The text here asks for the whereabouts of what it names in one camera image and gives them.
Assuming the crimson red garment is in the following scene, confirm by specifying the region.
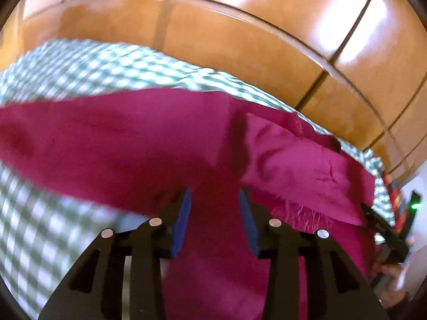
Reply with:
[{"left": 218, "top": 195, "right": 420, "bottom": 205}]
[{"left": 1, "top": 88, "right": 375, "bottom": 319}]

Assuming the person's right hand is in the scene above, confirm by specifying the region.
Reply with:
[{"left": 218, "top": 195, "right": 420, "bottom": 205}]
[{"left": 370, "top": 262, "right": 407, "bottom": 311}]

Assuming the red plaid pillow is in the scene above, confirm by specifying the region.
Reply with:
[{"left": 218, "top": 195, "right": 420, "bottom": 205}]
[{"left": 382, "top": 172, "right": 407, "bottom": 232}]

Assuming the green white checkered bedsheet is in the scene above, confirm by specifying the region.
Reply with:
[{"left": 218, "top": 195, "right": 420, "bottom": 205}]
[{"left": 0, "top": 38, "right": 396, "bottom": 320}]

